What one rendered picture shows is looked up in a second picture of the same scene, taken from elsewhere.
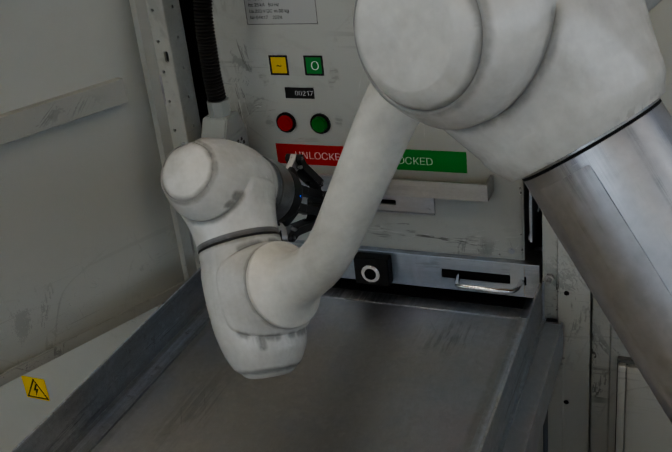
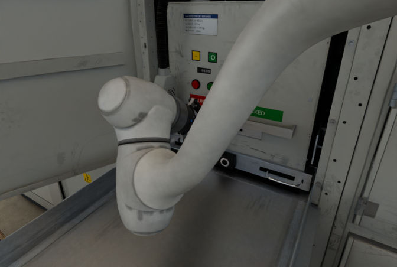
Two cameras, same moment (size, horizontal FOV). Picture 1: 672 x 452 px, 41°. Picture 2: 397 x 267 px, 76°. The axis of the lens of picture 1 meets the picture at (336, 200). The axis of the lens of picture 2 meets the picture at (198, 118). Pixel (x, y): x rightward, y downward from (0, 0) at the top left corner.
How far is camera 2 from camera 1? 0.59 m
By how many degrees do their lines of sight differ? 6
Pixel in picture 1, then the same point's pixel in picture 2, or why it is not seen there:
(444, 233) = (264, 149)
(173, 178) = (102, 97)
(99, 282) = (102, 144)
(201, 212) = (116, 122)
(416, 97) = not seen: outside the picture
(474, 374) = (271, 232)
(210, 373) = not seen: hidden behind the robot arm
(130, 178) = not seen: hidden behind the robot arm
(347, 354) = (205, 203)
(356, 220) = (211, 150)
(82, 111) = (100, 64)
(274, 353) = (147, 223)
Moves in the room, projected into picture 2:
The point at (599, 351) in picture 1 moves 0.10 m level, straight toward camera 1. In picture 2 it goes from (338, 226) to (339, 254)
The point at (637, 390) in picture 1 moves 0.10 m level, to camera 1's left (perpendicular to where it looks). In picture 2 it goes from (357, 252) to (319, 249)
